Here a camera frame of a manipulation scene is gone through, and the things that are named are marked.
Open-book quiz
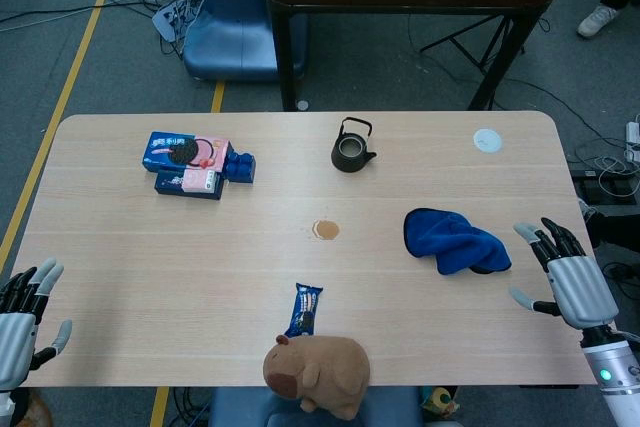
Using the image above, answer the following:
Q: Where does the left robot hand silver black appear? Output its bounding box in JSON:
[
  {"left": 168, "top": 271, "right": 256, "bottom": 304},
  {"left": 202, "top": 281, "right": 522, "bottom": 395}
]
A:
[{"left": 0, "top": 257, "right": 74, "bottom": 392}]

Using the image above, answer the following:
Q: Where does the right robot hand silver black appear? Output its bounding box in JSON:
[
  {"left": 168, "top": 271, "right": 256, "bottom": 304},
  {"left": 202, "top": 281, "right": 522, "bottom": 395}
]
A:
[{"left": 508, "top": 217, "right": 621, "bottom": 332}]

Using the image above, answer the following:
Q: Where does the blue cloth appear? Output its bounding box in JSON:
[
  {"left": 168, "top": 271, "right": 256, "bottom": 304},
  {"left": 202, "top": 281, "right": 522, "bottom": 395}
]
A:
[{"left": 403, "top": 207, "right": 513, "bottom": 277}]

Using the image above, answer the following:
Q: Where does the brown spill stain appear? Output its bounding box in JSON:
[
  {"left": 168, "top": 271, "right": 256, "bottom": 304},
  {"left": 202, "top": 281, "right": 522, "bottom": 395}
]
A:
[{"left": 310, "top": 219, "right": 342, "bottom": 242}]

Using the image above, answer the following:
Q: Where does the person foot grey shoe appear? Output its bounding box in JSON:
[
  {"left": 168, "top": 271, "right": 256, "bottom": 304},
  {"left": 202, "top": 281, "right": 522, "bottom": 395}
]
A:
[{"left": 579, "top": 198, "right": 640, "bottom": 249}]

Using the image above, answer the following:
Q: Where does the black floor box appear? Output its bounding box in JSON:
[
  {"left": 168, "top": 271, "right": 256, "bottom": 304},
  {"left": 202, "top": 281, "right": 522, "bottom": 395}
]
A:
[{"left": 569, "top": 164, "right": 640, "bottom": 206}]

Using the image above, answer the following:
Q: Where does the white power strip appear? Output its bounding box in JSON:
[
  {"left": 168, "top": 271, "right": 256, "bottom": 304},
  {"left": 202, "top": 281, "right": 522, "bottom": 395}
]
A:
[{"left": 625, "top": 121, "right": 640, "bottom": 163}]

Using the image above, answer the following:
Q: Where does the white round table grommet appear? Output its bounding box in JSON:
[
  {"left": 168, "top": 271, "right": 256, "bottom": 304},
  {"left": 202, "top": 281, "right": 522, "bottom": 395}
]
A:
[{"left": 472, "top": 127, "right": 503, "bottom": 153}]

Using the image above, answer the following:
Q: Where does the colourful small toy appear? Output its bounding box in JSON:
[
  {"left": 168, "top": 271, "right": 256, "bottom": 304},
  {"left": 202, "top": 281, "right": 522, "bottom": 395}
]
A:
[{"left": 419, "top": 386, "right": 461, "bottom": 418}]

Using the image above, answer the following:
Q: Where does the small blue pink Oreo box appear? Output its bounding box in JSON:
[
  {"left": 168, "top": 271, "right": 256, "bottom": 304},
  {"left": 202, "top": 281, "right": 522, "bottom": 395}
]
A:
[{"left": 153, "top": 169, "right": 226, "bottom": 202}]

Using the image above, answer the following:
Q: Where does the blue padded seat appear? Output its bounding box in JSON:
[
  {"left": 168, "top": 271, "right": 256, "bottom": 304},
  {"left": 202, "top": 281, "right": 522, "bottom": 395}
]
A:
[{"left": 207, "top": 386, "right": 421, "bottom": 427}]

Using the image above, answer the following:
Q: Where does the large blue pink Oreo box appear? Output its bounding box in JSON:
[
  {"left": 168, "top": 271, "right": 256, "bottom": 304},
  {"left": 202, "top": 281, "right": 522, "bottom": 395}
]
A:
[{"left": 139, "top": 131, "right": 235, "bottom": 172}]

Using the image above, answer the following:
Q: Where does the black cast iron teapot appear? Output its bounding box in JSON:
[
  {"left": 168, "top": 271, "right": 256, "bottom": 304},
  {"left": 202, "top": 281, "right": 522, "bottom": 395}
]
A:
[{"left": 330, "top": 116, "right": 378, "bottom": 173}]

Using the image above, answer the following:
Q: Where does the white sneaker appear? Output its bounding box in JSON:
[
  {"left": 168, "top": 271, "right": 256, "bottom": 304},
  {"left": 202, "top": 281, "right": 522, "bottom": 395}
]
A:
[{"left": 577, "top": 3, "right": 620, "bottom": 39}]

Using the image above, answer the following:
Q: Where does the black tripod stand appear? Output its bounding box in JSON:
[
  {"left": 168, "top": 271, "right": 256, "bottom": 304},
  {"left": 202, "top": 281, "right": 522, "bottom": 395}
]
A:
[{"left": 419, "top": 14, "right": 526, "bottom": 71}]

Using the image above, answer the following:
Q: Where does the brown capybara plush toy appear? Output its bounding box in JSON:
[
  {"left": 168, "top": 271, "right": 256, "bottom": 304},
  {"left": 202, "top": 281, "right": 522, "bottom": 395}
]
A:
[{"left": 262, "top": 334, "right": 372, "bottom": 421}]

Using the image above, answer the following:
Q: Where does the blue Oreo cookie packet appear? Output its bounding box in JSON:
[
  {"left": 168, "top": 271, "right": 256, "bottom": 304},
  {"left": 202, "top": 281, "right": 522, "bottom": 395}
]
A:
[{"left": 284, "top": 282, "right": 324, "bottom": 339}]

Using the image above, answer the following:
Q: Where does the blue toy building block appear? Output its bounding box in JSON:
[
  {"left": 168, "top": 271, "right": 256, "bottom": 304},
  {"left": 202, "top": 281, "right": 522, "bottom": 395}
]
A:
[{"left": 224, "top": 149, "right": 258, "bottom": 185}]

